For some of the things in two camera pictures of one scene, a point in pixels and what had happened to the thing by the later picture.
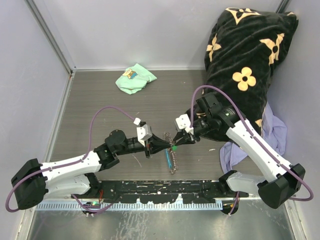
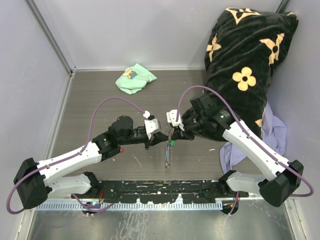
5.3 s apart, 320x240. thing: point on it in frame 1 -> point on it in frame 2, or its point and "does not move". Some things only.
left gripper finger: [156, 149] -> [157, 141]
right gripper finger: [185, 140] -> [177, 134]
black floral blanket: [244, 49] does not move
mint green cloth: [134, 79] does not move
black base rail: [163, 191] does not move
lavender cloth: [273, 130] does not move
